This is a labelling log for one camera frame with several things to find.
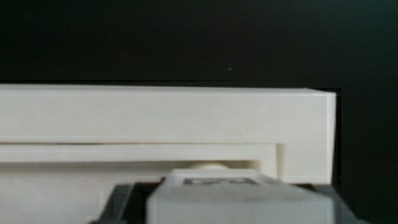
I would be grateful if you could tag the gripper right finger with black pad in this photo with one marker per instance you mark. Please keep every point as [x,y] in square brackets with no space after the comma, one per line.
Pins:
[343,214]

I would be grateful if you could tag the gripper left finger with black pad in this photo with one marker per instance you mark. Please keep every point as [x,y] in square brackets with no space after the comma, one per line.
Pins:
[125,209]

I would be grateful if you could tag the white square table top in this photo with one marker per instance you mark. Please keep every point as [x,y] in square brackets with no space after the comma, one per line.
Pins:
[91,136]

